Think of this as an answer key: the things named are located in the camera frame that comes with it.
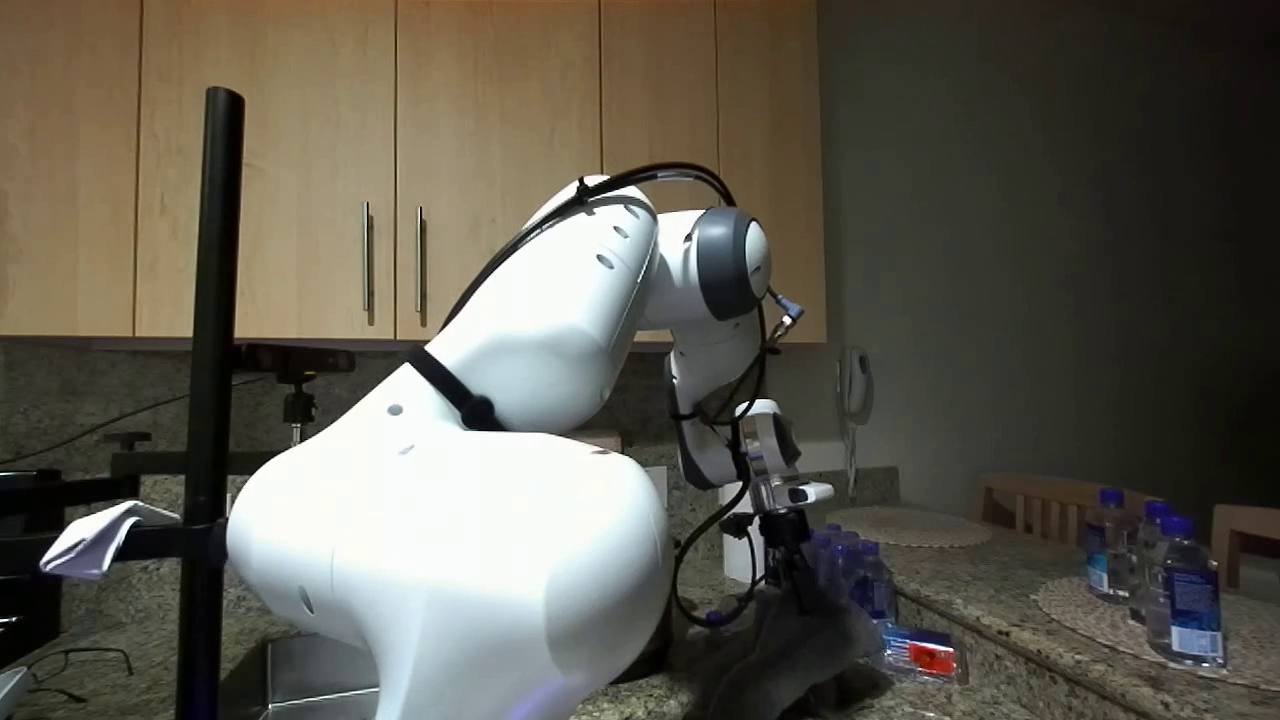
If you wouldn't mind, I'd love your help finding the clear water bottle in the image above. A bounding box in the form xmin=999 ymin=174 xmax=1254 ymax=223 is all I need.
xmin=1133 ymin=497 xmax=1187 ymax=634

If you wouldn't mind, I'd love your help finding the light wooden wall cabinet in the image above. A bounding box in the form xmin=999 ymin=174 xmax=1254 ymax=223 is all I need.
xmin=0 ymin=0 xmax=834 ymax=347

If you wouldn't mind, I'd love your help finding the blue capped packed bottle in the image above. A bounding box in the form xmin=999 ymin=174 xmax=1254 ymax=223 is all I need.
xmin=834 ymin=532 xmax=872 ymax=616
xmin=857 ymin=537 xmax=899 ymax=630

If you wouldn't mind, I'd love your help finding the red and white package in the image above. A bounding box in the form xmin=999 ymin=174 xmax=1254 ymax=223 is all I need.
xmin=877 ymin=625 xmax=965 ymax=684

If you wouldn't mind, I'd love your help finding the thin black wall cable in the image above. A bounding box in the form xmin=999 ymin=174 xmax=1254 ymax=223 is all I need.
xmin=0 ymin=392 xmax=194 ymax=472

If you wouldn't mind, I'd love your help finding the metal cabinet bar handle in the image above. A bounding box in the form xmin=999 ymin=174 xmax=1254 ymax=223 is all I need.
xmin=359 ymin=200 xmax=382 ymax=327
xmin=413 ymin=205 xmax=438 ymax=332

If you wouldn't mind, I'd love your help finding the black horizontal mounting bar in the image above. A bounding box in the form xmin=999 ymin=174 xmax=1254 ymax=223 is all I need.
xmin=0 ymin=445 xmax=287 ymax=488

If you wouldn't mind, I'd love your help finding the grey towel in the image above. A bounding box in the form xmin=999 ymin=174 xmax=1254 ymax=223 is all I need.
xmin=687 ymin=582 xmax=894 ymax=720

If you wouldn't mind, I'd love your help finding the wide black cable strap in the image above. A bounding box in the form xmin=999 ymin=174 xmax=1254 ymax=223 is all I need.
xmin=406 ymin=344 xmax=510 ymax=438

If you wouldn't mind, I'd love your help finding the stainless steel sink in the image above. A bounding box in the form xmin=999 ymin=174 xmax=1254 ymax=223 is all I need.
xmin=216 ymin=630 xmax=388 ymax=720

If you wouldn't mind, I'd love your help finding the white crumpled paper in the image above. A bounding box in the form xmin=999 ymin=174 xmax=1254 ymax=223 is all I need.
xmin=38 ymin=497 xmax=184 ymax=583

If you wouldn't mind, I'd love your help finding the black vertical pole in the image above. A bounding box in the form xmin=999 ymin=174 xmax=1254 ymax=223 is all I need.
xmin=173 ymin=84 xmax=251 ymax=720

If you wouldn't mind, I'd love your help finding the white cylinder container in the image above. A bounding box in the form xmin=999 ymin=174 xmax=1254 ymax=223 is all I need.
xmin=715 ymin=515 xmax=776 ymax=593

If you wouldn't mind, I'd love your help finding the long black arm cable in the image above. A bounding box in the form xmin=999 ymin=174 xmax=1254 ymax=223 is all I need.
xmin=438 ymin=157 xmax=741 ymax=336

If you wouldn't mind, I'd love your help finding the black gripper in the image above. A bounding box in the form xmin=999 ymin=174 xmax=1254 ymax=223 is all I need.
xmin=756 ymin=499 xmax=842 ymax=616

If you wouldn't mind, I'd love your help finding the black clamp knob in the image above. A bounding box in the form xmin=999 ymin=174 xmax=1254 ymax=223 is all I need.
xmin=274 ymin=369 xmax=325 ymax=450

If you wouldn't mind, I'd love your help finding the large round woven placemat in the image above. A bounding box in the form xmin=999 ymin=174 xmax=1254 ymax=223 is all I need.
xmin=823 ymin=499 xmax=999 ymax=556

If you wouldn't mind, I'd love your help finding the wide wooden slatted chair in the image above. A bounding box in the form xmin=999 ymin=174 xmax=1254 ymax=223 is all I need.
xmin=980 ymin=468 xmax=1163 ymax=550

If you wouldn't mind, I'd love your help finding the water bottle blue label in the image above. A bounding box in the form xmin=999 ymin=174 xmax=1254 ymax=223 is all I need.
xmin=1081 ymin=486 xmax=1140 ymax=606
xmin=1157 ymin=512 xmax=1232 ymax=674

